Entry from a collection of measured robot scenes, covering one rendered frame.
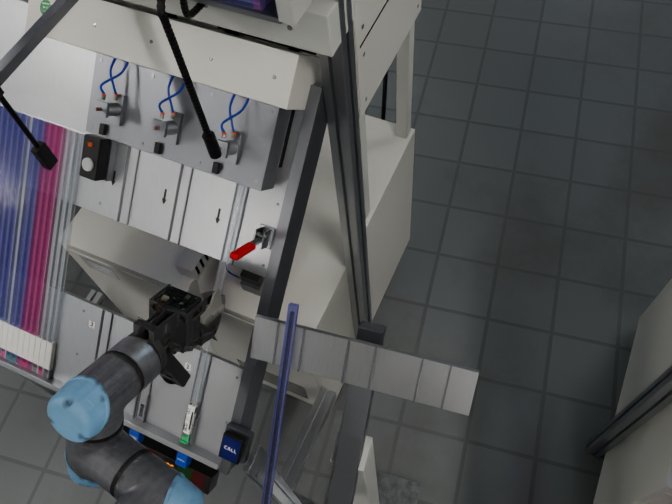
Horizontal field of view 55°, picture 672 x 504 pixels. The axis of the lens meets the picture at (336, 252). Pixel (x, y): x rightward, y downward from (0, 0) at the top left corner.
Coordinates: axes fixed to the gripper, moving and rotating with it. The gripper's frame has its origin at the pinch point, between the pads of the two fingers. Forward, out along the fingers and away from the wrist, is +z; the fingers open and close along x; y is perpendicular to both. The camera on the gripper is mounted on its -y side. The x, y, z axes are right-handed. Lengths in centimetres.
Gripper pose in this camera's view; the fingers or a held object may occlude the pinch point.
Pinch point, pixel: (214, 301)
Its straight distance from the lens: 114.8
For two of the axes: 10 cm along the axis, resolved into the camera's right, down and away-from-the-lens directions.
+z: 3.9, -4.2, 8.2
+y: 1.6, -8.5, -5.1
